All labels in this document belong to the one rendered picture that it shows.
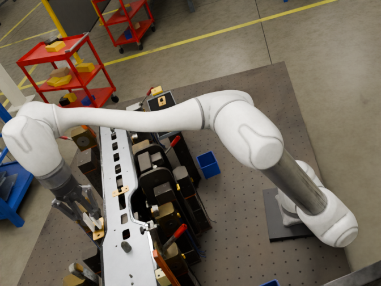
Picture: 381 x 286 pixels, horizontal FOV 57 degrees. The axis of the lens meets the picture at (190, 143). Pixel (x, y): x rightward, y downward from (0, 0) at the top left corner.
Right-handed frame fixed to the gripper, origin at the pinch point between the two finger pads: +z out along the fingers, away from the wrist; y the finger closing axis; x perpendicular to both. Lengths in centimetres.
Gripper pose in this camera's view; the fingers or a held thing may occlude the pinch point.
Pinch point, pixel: (92, 221)
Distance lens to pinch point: 120.5
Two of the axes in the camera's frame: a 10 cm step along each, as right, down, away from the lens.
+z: 3.1, 7.4, 6.0
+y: -9.2, 4.0, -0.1
